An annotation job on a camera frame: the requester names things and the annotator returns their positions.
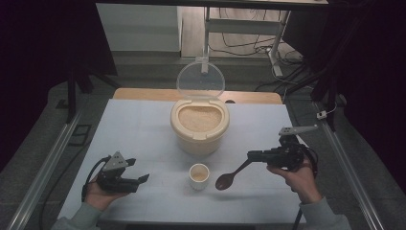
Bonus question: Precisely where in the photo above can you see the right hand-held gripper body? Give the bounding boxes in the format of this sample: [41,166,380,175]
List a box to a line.
[263,125,319,171]

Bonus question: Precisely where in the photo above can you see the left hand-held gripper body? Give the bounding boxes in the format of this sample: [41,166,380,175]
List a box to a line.
[95,150,141,194]

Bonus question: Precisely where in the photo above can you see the brown wooden spoon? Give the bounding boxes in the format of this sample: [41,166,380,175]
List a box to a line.
[214,158,254,192]

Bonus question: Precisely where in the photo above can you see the white cup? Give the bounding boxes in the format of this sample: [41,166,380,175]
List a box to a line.
[188,163,211,192]

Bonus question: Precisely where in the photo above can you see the beige rice container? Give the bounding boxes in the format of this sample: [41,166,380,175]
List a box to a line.
[169,97,231,156]

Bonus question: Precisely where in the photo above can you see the rice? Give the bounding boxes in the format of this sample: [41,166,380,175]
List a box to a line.
[177,105,223,133]

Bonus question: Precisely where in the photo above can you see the person's left hand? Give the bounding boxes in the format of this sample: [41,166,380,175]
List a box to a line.
[83,176,129,213]

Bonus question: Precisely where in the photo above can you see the person's right hand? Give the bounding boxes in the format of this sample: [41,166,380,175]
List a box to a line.
[265,156,324,205]

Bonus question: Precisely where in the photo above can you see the white table cover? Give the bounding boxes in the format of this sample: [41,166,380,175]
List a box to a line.
[56,98,326,224]

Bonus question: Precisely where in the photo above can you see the black floor plate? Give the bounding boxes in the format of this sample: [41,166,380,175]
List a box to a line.
[68,124,92,148]

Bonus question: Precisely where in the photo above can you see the wooden table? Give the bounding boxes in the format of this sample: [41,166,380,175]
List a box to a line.
[113,87,283,105]

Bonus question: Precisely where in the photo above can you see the black stand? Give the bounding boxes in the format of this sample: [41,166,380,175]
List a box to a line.
[65,65,121,125]

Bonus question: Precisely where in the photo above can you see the clear round container lid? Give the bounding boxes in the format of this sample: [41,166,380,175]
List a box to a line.
[176,60,226,99]

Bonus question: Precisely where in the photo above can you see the dark curtain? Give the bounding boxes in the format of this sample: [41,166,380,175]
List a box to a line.
[0,0,118,173]
[282,0,406,186]

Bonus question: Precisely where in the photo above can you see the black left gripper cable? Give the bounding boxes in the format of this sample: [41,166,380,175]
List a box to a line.
[80,155,112,203]

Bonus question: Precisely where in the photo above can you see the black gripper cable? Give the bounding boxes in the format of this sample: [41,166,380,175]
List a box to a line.
[290,144,320,230]
[80,155,112,203]

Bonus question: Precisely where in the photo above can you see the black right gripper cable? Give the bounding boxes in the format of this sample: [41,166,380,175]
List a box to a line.
[290,144,320,230]

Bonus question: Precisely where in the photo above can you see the aluminium frame rail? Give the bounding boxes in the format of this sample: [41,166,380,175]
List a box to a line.
[6,106,84,230]
[313,101,386,230]

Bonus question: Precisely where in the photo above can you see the black floor cables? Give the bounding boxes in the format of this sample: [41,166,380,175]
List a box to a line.
[209,8,309,94]

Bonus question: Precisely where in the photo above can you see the white metal desk frame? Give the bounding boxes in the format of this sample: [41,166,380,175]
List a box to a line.
[200,7,292,78]

